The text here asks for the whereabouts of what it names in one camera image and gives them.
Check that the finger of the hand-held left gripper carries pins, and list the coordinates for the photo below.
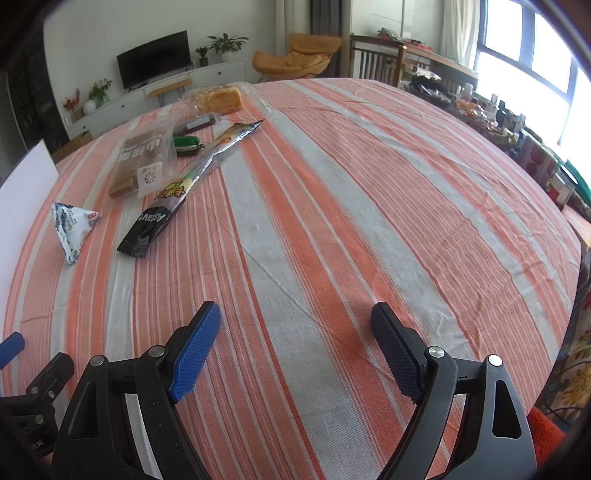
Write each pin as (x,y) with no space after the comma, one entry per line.
(11,347)
(55,369)

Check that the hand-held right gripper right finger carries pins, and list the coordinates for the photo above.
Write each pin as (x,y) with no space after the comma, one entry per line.
(397,355)

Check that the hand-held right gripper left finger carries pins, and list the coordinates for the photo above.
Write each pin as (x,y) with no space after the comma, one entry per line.
(194,360)

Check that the triangular white blue snack packet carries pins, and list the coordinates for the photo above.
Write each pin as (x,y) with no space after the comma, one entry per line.
(71,226)

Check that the black snack packet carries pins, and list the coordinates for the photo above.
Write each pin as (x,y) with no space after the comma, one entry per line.
(147,226)

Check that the clear bag of brown bars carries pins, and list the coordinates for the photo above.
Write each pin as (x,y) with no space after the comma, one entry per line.
(138,159)

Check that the long silver yellow snack packet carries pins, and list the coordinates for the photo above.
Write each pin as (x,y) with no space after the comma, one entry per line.
(217,150)

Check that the small green snack packet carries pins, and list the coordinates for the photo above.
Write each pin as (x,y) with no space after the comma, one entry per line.
(187,143)

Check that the dark red sausage stick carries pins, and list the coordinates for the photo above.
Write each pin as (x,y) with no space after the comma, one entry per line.
(201,122)

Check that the bread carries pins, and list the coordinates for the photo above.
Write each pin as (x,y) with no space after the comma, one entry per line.
(221,99)

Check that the orange striped tablecloth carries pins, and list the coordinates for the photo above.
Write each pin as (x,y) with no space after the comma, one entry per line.
(323,230)

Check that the orange cloth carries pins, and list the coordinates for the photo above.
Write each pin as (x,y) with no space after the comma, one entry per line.
(545,431)

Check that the floral printed cloth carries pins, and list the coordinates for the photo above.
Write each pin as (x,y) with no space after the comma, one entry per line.
(570,364)

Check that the brown cardboard box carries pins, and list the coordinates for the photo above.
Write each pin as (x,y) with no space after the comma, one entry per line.
(71,145)

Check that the red flowers in vase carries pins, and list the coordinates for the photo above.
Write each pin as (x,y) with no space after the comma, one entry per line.
(73,104)

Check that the pile of assorted goods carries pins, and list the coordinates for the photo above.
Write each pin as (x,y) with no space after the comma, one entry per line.
(508,129)

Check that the black display cabinet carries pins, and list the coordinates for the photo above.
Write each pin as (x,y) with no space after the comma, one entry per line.
(32,92)

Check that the green plant in white vase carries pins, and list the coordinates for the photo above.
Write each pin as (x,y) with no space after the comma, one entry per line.
(97,92)

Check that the wooden bench with metal legs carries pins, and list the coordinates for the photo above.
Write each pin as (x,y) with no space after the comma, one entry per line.
(168,86)

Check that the white television cabinet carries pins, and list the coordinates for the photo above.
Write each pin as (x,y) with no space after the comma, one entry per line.
(221,74)

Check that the dark wooden slatted chair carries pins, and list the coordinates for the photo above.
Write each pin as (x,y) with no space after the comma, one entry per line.
(374,60)

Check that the black flat television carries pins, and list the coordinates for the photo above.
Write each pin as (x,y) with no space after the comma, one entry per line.
(154,60)

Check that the small potted green plant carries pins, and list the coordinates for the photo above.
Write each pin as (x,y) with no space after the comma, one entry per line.
(202,54)

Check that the orange rocking chair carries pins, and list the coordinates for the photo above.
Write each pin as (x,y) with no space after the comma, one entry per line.
(295,57)

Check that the large potted green plant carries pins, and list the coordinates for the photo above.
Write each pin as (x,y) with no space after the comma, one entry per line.
(226,46)

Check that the white curtain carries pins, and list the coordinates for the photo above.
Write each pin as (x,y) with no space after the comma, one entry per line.
(461,27)

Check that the grey curtain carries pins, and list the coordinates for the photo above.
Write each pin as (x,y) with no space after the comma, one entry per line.
(325,16)

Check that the window with dark frame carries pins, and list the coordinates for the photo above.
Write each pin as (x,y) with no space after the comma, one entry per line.
(521,69)

